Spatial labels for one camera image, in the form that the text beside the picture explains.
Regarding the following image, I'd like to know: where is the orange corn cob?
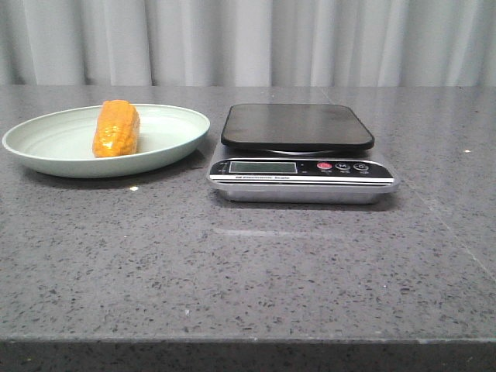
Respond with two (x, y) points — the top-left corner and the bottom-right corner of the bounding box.
(92, 100), (140, 157)

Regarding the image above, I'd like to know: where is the silver black kitchen scale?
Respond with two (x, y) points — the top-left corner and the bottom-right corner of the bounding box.
(208, 104), (399, 205)

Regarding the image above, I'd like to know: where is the pale green plate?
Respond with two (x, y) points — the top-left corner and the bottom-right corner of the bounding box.
(2, 104), (210, 178)

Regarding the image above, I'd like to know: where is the white pleated curtain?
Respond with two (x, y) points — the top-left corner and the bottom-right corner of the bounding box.
(1, 1), (495, 87)

